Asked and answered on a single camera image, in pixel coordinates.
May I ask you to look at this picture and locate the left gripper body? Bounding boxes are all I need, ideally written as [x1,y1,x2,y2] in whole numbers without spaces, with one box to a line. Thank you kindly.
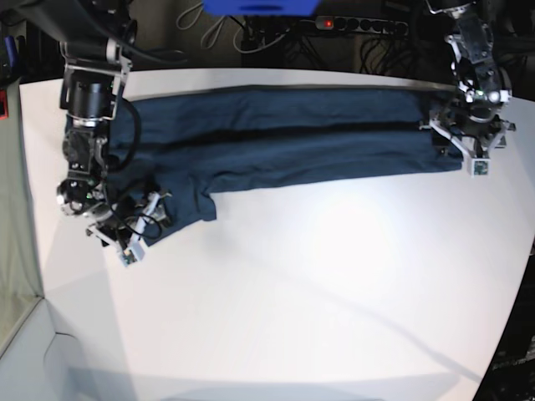
[422,106,517,160]

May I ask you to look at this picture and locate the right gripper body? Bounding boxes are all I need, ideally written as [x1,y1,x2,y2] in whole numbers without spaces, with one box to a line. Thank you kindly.
[85,190,172,253]

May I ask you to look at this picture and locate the dark blue t-shirt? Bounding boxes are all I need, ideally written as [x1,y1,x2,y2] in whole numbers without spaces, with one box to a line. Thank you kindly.
[109,88,462,239]

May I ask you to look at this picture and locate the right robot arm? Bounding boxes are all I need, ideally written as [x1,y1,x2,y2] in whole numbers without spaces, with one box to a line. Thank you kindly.
[1,1,168,263]

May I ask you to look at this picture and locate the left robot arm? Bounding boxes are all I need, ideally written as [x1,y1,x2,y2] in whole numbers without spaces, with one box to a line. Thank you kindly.
[423,1,514,175]

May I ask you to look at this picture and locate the white bin at left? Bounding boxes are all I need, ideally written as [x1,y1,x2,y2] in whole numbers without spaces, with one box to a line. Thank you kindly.
[1,84,79,400]

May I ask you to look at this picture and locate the black power strip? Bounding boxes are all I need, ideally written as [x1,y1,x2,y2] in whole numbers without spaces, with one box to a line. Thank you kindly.
[314,16,409,36]

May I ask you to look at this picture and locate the red box at left edge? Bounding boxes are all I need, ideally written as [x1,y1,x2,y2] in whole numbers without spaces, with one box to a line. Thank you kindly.
[0,89,9,120]

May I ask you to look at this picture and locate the blue plastic box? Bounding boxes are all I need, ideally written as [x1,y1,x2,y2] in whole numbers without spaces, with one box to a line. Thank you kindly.
[202,0,319,16]

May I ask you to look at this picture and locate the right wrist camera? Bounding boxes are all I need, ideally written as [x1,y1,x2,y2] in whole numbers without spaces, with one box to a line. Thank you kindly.
[119,242,145,267]

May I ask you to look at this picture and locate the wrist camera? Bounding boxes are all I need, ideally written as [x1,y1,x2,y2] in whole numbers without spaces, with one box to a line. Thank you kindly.
[119,242,145,267]
[466,157,491,177]

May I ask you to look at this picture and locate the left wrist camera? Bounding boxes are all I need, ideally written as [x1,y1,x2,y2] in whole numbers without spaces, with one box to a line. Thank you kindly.
[466,157,491,177]

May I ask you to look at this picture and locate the blue handled tool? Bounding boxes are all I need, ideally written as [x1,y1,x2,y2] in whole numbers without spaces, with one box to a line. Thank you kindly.
[3,35,19,69]

